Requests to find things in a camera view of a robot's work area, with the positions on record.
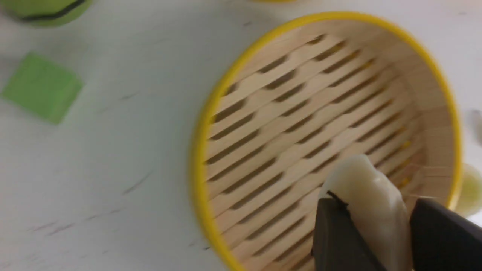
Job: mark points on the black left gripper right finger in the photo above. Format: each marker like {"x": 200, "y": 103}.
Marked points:
{"x": 443, "y": 240}

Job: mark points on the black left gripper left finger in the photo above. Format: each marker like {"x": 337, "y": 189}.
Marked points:
{"x": 337, "y": 245}

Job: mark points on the white dumpling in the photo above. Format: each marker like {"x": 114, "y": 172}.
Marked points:
{"x": 377, "y": 210}

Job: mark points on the yellow bamboo steamer tray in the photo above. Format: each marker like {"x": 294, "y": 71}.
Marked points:
{"x": 309, "y": 93}

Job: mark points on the yellow bamboo steamer lid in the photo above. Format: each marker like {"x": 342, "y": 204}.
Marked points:
{"x": 275, "y": 1}

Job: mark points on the green cube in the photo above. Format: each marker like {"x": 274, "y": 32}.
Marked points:
{"x": 43, "y": 88}

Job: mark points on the green toy watermelon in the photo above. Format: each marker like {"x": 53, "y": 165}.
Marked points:
{"x": 44, "y": 13}

